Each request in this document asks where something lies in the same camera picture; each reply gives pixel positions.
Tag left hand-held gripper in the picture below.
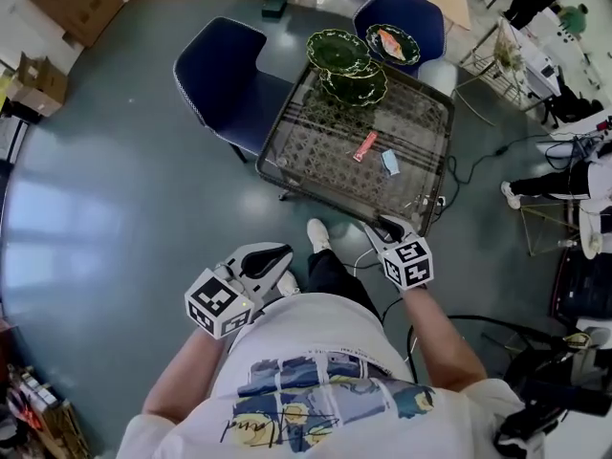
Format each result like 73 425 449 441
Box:
185 241 295 340

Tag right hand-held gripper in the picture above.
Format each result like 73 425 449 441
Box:
362 215 434 292

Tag blue small packet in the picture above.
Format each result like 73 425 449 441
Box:
380 149 402 178

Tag red small stick packet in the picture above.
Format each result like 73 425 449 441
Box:
352 131 379 164

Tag green tiered plate container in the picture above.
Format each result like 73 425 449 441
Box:
305 28 389 108

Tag orange small snack packet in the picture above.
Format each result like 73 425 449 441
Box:
377 28 406 60

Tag green scalloped plate container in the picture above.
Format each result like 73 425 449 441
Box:
364 22 423 65

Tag person's left forearm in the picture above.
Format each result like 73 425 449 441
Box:
142 323 236 426

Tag person's right forearm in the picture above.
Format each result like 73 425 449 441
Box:
403 284 488 394

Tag person's white shoe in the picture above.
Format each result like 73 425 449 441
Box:
306 217 333 253
275 270 301 298

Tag person's black trouser leg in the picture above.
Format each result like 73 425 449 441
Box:
305 249 383 324

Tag glass rattan table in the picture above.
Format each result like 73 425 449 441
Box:
254 57 457 239

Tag person's white printed t-shirt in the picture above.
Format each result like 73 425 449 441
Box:
114 292 541 459

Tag blue upholstered chair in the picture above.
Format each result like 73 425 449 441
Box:
352 0 458 98
172 15 300 164

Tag gold rack with dried plants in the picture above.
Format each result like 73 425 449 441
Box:
457 16 535 112

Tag green box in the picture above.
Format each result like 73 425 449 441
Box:
260 0 289 20

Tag cluttered goods shelf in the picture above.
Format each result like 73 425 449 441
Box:
0 359 93 459

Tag small open cardboard boxes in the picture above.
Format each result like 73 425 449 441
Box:
3 51 69 120

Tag large cardboard box stack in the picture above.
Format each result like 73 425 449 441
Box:
22 0 129 50

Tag white cable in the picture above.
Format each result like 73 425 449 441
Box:
354 248 384 271

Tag black floor cable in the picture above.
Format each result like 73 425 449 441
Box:
443 133 552 186

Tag gold wire stand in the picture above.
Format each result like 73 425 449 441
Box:
517 200 585 258

